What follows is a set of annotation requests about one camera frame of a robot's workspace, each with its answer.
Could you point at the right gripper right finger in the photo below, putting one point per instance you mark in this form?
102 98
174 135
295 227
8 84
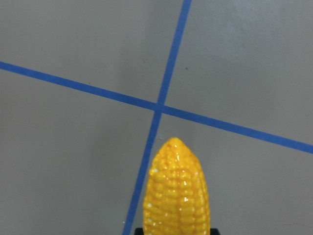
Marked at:
214 231

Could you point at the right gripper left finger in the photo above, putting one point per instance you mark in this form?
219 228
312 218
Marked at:
138 231

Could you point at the yellow corn cob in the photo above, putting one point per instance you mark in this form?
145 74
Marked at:
176 200

